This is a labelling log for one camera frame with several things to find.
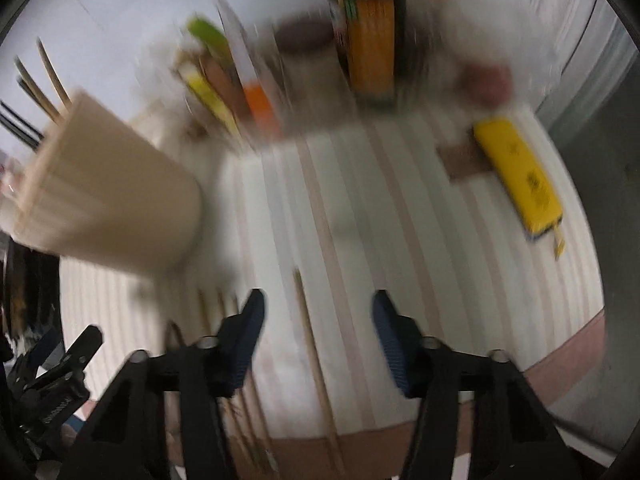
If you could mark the beige utensil holder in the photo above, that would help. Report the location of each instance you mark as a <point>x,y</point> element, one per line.
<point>110,185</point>

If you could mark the light wooden chopstick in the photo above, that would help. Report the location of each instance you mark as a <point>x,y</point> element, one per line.
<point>37,90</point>
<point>54,75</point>

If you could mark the clear plastic bag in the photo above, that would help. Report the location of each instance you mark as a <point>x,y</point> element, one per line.
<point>487,82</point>

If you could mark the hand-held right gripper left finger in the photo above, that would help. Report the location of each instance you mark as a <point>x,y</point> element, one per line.
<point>245,340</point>

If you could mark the yellow power bank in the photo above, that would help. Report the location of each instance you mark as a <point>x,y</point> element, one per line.
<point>520,175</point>

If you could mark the small brown card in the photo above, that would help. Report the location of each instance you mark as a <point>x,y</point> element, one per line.
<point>462,160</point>

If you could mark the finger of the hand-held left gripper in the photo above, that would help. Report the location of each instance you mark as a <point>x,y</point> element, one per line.
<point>82,347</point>
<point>47,345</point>

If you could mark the striped cat print tablecloth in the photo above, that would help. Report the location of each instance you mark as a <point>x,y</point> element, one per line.
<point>400,210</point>

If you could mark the brown lid jar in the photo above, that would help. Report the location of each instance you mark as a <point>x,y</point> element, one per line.
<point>305,40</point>

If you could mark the green yellow seasoning packet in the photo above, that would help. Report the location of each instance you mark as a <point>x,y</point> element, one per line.
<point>210,40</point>

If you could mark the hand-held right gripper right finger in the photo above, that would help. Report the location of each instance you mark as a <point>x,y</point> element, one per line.
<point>390,340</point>

